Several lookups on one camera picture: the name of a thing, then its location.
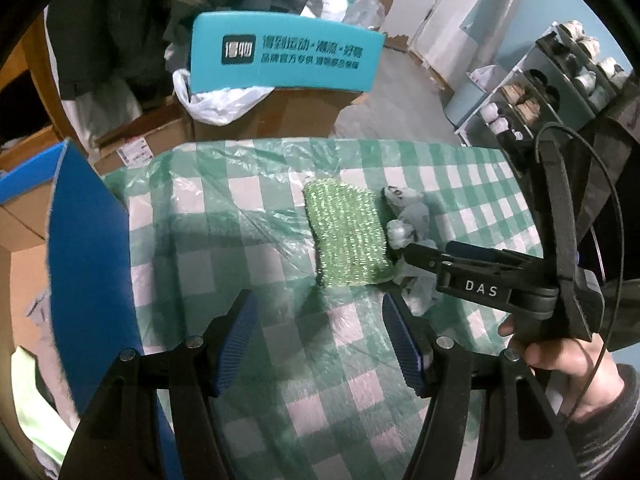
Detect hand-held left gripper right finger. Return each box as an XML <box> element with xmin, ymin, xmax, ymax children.
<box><xmin>382</xmin><ymin>291</ymin><xmax>583</xmax><ymax>480</ymax></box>

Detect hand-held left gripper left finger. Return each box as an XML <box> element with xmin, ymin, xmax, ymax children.
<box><xmin>60</xmin><ymin>290</ymin><xmax>261</xmax><ymax>480</ymax></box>

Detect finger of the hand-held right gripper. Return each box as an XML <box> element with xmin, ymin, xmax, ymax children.
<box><xmin>403</xmin><ymin>242</ymin><xmax>454</xmax><ymax>276</ymax></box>
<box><xmin>446</xmin><ymin>240</ymin><xmax>546</xmax><ymax>268</ymax></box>

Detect white sock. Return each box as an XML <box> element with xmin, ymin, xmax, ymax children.
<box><xmin>381</xmin><ymin>185</ymin><xmax>444</xmax><ymax>317</ymax></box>

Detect green knitted cloth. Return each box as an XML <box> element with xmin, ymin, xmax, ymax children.
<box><xmin>304</xmin><ymin>176</ymin><xmax>399</xmax><ymax>291</ymax></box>

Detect light green cloth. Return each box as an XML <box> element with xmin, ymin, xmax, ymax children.
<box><xmin>11</xmin><ymin>347</ymin><xmax>76</xmax><ymax>464</ymax></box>

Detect person's right forearm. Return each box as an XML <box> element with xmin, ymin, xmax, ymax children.
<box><xmin>567</xmin><ymin>362</ymin><xmax>640</xmax><ymax>480</ymax></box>

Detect person's right hand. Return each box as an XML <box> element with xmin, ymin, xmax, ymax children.
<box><xmin>497</xmin><ymin>317</ymin><xmax>622</xmax><ymax>423</ymax></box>

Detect green checked tablecloth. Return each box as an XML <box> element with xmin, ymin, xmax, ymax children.
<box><xmin>102</xmin><ymin>137</ymin><xmax>551</xmax><ymax>480</ymax></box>

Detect group of pale shoes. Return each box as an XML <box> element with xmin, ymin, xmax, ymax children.
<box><xmin>479</xmin><ymin>20</ymin><xmax>627</xmax><ymax>142</ymax></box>

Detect dark camouflage cloth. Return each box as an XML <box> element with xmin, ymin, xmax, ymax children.
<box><xmin>575</xmin><ymin>74</ymin><xmax>640</xmax><ymax>281</ymax></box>

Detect brown cardboard box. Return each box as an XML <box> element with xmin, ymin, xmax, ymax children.
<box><xmin>190</xmin><ymin>87</ymin><xmax>369</xmax><ymax>144</ymax></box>

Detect grey shoe rack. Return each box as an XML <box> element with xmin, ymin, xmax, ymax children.
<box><xmin>454</xmin><ymin>20</ymin><xmax>637</xmax><ymax>162</ymax></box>

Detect flat cardboard box with label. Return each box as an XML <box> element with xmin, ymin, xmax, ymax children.
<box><xmin>92</xmin><ymin>117</ymin><xmax>197</xmax><ymax>177</ymax></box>

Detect teal box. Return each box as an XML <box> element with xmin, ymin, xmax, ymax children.
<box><xmin>189</xmin><ymin>10</ymin><xmax>387</xmax><ymax>95</ymax></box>

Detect white board panels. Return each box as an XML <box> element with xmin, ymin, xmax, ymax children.
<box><xmin>407</xmin><ymin>0</ymin><xmax>544</xmax><ymax>92</ymax></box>

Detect wooden wardrobe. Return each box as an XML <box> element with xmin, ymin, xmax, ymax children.
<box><xmin>0</xmin><ymin>10</ymin><xmax>97</xmax><ymax>172</ymax></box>

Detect black hanging jacket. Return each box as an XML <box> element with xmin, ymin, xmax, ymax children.
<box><xmin>45</xmin><ymin>0</ymin><xmax>177</xmax><ymax>107</ymax></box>

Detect black strap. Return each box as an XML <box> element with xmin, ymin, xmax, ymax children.
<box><xmin>535</xmin><ymin>125</ymin><xmax>599</xmax><ymax>342</ymax></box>

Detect black cable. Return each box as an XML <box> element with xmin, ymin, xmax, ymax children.
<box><xmin>535</xmin><ymin>121</ymin><xmax>627</xmax><ymax>411</ymax></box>

